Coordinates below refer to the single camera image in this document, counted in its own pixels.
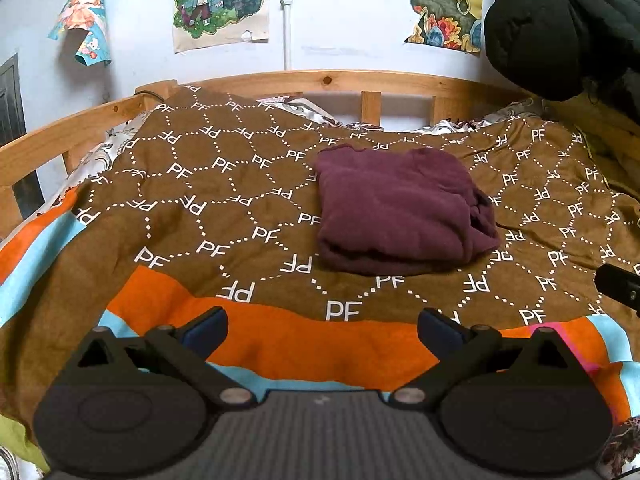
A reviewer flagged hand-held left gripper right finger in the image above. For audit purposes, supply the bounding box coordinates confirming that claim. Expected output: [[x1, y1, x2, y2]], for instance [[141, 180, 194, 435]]
[[392, 307, 582, 408]]

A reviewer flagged white swirl-print bedsheet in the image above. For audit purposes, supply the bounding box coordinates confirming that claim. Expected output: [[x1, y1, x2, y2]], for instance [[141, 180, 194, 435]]
[[0, 99, 640, 480]]

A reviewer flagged colourful landscape poster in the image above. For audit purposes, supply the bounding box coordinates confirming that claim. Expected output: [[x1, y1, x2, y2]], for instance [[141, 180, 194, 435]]
[[394, 0, 484, 55]]

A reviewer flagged maroon long-sleeve sweater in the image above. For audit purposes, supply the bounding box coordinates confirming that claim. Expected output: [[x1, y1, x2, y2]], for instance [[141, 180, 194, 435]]
[[314, 142, 502, 277]]

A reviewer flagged wooden bed frame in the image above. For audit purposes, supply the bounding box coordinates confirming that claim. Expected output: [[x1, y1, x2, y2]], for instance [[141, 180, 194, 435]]
[[0, 70, 551, 241]]

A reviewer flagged dark door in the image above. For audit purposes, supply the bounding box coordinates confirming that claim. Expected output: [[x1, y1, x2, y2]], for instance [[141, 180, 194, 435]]
[[0, 52, 43, 221]]

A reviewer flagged brown orange patterned blanket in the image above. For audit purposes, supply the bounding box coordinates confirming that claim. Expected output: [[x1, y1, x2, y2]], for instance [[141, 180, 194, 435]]
[[0, 85, 640, 426]]

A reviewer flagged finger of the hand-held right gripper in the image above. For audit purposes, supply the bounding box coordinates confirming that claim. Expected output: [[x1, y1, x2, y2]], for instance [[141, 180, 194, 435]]
[[595, 264, 640, 318]]

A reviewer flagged curled cartoon girl poster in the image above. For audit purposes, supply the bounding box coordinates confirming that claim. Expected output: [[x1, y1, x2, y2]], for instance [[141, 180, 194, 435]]
[[48, 0, 112, 67]]

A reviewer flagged white wall pipe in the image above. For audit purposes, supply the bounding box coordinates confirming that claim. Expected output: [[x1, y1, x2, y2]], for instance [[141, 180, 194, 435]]
[[281, 0, 294, 71]]

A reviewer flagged blond cartoon figure poster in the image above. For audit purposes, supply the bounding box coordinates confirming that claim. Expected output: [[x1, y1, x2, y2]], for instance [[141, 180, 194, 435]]
[[172, 0, 271, 55]]

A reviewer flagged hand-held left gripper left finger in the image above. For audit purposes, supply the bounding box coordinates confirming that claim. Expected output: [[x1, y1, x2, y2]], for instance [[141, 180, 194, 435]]
[[64, 306, 257, 408]]

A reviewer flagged black puffer jacket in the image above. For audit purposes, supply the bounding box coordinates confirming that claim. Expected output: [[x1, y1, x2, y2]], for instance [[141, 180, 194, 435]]
[[484, 0, 640, 103]]

